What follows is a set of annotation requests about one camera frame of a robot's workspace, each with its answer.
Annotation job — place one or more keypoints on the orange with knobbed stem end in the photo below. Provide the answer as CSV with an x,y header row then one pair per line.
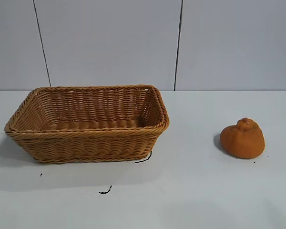
x,y
243,143

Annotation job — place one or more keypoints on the tan woven wicker basket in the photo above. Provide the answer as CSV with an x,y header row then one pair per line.
x,y
85,140

